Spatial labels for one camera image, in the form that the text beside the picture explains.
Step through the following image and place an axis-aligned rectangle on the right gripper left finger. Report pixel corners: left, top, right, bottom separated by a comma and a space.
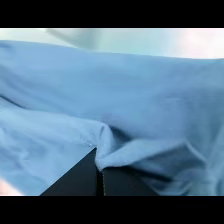
40, 147, 99, 197

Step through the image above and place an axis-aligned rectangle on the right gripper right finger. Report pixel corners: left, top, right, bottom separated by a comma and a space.
102, 165, 160, 197

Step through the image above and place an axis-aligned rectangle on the blue shirt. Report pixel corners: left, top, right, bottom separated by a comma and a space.
0, 39, 224, 197

